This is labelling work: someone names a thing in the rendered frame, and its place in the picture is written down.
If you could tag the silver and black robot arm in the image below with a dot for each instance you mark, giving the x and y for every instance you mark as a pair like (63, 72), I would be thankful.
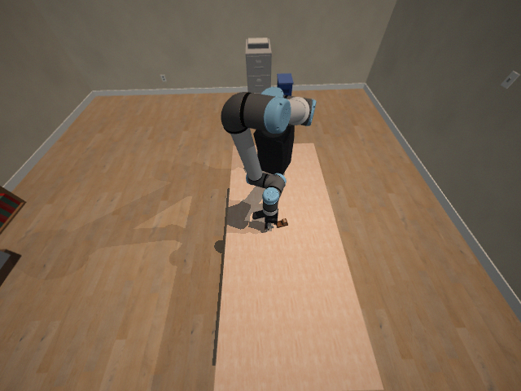
(270, 111)

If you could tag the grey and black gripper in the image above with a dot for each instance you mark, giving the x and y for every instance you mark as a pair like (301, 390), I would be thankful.
(274, 220)

